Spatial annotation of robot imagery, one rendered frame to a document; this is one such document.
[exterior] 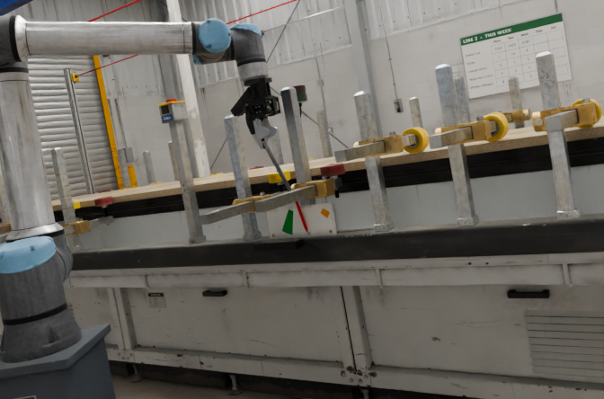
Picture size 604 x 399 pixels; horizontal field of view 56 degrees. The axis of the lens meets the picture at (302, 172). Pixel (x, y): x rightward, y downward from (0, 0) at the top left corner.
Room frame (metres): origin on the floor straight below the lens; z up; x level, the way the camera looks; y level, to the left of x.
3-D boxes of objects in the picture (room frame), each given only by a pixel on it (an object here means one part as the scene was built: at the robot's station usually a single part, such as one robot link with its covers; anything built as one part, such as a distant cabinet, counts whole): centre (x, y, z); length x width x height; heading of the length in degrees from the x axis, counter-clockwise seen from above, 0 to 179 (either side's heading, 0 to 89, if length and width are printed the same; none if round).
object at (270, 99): (1.77, 0.09, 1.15); 0.09 x 0.08 x 0.12; 56
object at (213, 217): (1.89, 0.19, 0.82); 0.44 x 0.03 x 0.04; 146
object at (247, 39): (1.77, 0.10, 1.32); 0.10 x 0.09 x 0.12; 104
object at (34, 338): (1.43, 0.73, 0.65); 0.19 x 0.19 x 0.10
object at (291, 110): (1.80, 0.00, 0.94); 0.04 x 0.04 x 0.48; 56
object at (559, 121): (1.36, -0.66, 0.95); 0.50 x 0.04 x 0.04; 146
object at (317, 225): (1.80, 0.04, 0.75); 0.26 x 0.01 x 0.10; 56
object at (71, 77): (4.15, 1.51, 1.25); 0.15 x 0.08 x 1.10; 56
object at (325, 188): (1.79, -0.02, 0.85); 0.14 x 0.06 x 0.05; 56
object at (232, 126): (1.94, 0.21, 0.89); 0.04 x 0.04 x 0.48; 56
